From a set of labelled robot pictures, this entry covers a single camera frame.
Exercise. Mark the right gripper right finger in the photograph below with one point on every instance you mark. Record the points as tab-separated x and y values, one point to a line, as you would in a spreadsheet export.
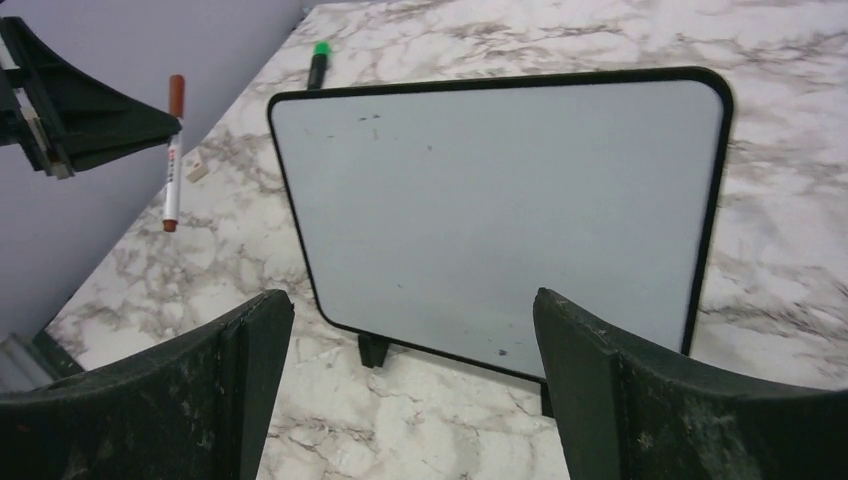
626	408

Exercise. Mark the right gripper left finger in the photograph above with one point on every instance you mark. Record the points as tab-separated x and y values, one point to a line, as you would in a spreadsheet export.
197	406

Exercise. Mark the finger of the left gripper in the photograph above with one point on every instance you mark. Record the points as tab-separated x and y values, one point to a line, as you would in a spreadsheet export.
66	121

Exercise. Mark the red whiteboard marker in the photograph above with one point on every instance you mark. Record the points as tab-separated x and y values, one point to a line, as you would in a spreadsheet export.
175	150

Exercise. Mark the black framed small whiteboard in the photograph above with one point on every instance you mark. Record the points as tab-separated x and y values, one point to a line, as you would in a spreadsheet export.
429	214

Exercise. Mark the green highlighter pen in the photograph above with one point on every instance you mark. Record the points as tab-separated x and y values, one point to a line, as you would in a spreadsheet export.
318	66

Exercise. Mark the aluminium frame rail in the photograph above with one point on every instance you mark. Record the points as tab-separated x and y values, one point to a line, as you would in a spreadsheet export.
32	363

